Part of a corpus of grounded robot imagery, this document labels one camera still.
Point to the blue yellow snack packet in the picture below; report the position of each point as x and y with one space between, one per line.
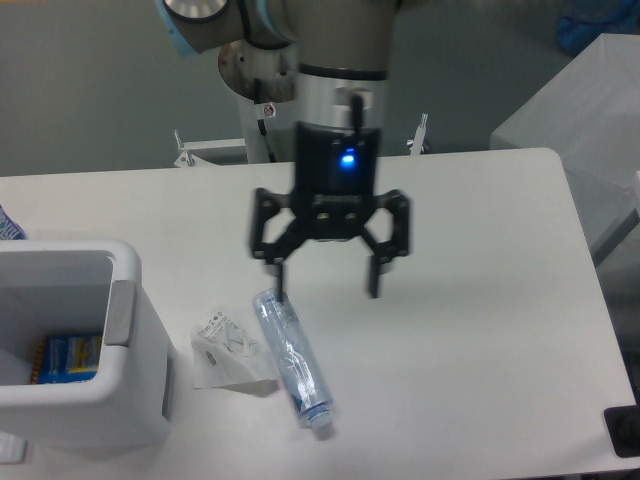
66 358

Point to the grey covered box right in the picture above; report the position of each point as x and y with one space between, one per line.
589 115

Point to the black device table corner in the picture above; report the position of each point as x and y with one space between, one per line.
623 426

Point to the blue plastic bag background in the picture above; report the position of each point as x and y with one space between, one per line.
581 22

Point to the white push-lid trash can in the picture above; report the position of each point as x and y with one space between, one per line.
82 287

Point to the white table clamp bracket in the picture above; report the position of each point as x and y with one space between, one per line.
418 144

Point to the crushed clear plastic bottle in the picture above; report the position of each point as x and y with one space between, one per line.
294 359

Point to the clear plastic wrapper bag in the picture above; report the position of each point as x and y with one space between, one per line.
225 355

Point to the blue patterned object left edge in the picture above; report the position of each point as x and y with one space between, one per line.
9 229

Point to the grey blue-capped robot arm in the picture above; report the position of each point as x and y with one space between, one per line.
343 55

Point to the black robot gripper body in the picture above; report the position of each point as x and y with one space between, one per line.
333 193

